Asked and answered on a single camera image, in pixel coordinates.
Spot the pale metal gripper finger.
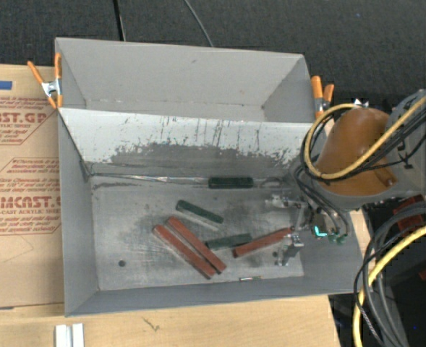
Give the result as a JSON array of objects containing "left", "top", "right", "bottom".
[
  {"left": 274, "top": 232, "right": 305, "bottom": 267},
  {"left": 265, "top": 194, "right": 303, "bottom": 210}
]

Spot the red-brown flat block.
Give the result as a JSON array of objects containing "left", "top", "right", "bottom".
[
  {"left": 166, "top": 216, "right": 228, "bottom": 275},
  {"left": 231, "top": 226, "right": 294, "bottom": 259},
  {"left": 151, "top": 223, "right": 218, "bottom": 280}
]

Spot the dark green flat block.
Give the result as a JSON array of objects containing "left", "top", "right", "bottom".
[
  {"left": 208, "top": 176, "right": 255, "bottom": 189},
  {"left": 205, "top": 232, "right": 254, "bottom": 252},
  {"left": 175, "top": 199, "right": 225, "bottom": 225}
]

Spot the grey metal bin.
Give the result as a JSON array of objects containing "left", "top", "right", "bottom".
[{"left": 54, "top": 37, "right": 365, "bottom": 318}]

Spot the brown cardboard board, red print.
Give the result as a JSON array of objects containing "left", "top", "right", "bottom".
[{"left": 0, "top": 62, "right": 66, "bottom": 311}]

